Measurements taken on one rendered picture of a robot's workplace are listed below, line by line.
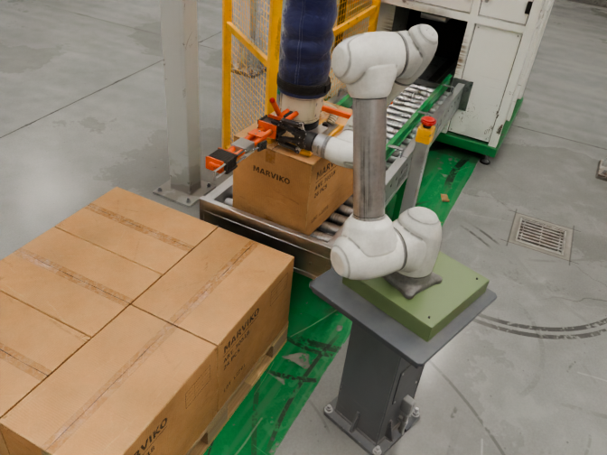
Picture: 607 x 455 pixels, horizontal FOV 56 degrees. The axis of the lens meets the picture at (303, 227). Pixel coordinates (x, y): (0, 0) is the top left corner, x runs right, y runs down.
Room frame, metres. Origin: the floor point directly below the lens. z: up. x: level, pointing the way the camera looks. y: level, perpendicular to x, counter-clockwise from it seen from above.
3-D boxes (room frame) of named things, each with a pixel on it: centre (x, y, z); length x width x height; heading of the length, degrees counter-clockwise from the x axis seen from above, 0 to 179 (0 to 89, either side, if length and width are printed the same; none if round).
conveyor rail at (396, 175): (3.03, -0.59, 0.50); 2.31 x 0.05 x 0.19; 157
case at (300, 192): (2.40, 0.03, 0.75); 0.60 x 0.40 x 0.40; 153
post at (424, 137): (2.41, -0.51, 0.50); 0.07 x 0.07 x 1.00; 67
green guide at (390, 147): (3.37, -0.67, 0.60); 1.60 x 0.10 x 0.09; 157
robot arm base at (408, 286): (1.58, -0.40, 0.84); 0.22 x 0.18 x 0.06; 132
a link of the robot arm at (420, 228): (1.56, -0.38, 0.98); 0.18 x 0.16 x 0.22; 122
